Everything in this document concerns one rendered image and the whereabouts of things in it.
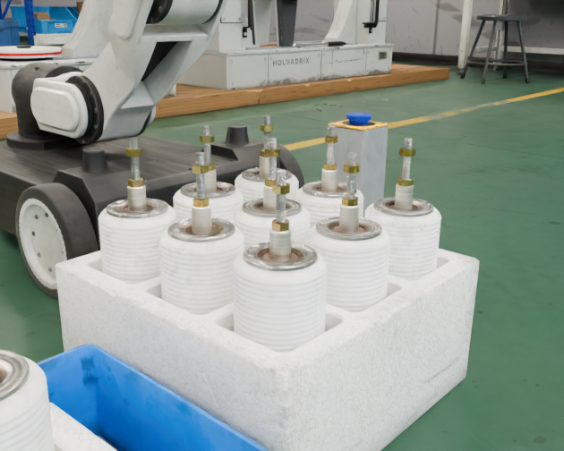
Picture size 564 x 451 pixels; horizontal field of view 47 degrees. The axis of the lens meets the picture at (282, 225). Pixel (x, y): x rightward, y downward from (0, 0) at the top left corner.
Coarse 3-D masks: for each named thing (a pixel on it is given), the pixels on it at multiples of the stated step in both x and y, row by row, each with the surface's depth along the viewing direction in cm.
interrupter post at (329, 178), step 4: (324, 172) 89; (328, 172) 88; (332, 172) 88; (336, 172) 89; (324, 176) 89; (328, 176) 89; (332, 176) 89; (336, 176) 89; (324, 180) 89; (328, 180) 89; (332, 180) 89; (336, 180) 89; (324, 184) 89; (328, 184) 89; (332, 184) 89; (336, 184) 89; (324, 188) 89; (328, 188) 89; (332, 188) 89; (336, 188) 89
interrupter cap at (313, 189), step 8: (304, 184) 91; (312, 184) 92; (320, 184) 92; (344, 184) 92; (304, 192) 89; (312, 192) 88; (320, 192) 88; (328, 192) 89; (336, 192) 88; (344, 192) 88
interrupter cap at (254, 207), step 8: (248, 200) 84; (256, 200) 84; (288, 200) 84; (248, 208) 81; (256, 208) 81; (288, 208) 81; (296, 208) 81; (256, 216) 79; (264, 216) 78; (272, 216) 78; (288, 216) 79
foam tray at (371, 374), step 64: (448, 256) 87; (64, 320) 84; (128, 320) 74; (192, 320) 68; (384, 320) 70; (448, 320) 82; (192, 384) 68; (256, 384) 61; (320, 384) 63; (384, 384) 73; (448, 384) 87; (320, 448) 65
